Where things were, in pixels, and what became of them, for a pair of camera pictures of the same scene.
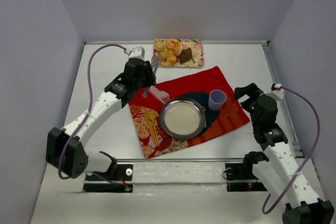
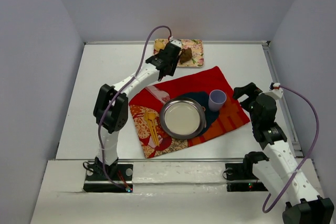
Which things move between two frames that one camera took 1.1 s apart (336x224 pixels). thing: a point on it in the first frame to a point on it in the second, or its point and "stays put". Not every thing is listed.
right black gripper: (250, 97) stays put
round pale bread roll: (158, 46) stays put
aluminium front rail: (180, 160) stays put
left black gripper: (150, 73) to (174, 57)
